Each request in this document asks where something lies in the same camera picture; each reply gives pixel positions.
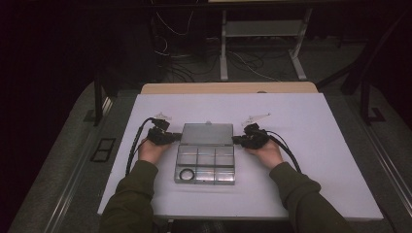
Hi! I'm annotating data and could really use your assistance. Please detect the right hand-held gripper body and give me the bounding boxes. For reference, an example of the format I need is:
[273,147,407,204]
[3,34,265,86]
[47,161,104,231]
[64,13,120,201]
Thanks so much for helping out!
[241,113,272,150]

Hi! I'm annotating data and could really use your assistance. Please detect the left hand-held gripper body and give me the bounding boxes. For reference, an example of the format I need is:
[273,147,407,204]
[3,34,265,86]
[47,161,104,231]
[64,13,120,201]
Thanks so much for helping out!
[147,112,173,146]

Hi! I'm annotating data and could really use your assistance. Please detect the transparent grey compartment box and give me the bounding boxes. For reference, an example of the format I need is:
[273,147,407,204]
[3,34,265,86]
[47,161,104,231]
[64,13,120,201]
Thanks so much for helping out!
[174,121,237,186]

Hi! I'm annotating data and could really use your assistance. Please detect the black hair tie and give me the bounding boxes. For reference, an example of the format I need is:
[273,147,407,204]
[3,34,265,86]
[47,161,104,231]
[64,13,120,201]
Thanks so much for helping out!
[179,168,195,182]

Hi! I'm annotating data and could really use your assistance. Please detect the person's left hand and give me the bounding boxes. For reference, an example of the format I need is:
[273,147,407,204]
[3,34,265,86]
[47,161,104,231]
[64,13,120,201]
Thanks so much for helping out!
[138,137,173,166]

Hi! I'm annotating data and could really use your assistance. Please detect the person's right hand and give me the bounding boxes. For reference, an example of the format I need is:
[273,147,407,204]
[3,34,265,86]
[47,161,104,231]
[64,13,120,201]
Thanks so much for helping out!
[244,139,285,172]

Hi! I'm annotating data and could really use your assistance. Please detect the wooden table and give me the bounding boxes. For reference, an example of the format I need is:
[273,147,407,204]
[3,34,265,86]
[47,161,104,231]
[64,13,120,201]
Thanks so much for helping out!
[140,81,319,95]

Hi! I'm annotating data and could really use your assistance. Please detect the black metal stand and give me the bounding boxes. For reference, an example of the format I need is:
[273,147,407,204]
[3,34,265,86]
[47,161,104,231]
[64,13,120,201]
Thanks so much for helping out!
[92,69,113,127]
[360,76,387,125]

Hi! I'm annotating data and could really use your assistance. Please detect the white metal stand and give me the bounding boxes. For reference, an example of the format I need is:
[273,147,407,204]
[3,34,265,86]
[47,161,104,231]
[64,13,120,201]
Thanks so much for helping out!
[219,8,314,82]

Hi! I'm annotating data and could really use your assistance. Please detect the black slanted stand bar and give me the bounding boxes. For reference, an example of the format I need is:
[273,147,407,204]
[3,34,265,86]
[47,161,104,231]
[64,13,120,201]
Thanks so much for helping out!
[339,9,412,95]

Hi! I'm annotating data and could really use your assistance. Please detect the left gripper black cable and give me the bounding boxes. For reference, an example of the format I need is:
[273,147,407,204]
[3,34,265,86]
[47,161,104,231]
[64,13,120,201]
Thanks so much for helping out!
[124,116,154,177]

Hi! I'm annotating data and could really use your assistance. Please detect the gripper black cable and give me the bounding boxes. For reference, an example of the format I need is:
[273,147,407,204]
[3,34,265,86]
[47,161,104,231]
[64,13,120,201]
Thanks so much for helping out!
[266,129,303,175]
[124,116,154,177]

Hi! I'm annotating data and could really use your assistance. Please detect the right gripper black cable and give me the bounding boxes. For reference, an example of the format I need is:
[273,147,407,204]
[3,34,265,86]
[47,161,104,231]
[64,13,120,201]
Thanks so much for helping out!
[266,129,303,175]

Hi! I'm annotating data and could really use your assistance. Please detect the black floor cables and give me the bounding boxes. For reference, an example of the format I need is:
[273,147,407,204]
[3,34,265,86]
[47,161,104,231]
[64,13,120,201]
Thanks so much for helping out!
[154,52,222,83]

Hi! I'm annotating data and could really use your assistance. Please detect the white floor cable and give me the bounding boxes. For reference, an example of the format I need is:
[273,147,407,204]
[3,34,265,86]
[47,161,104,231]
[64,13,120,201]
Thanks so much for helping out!
[231,50,281,83]

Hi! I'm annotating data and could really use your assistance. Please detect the white looped cable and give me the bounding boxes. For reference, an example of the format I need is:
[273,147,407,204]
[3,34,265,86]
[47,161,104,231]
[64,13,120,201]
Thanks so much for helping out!
[154,11,195,37]

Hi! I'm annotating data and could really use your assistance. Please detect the aluminium rail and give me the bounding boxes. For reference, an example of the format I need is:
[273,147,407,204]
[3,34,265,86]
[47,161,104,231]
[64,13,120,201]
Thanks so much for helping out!
[353,106,412,208]
[45,96,115,233]

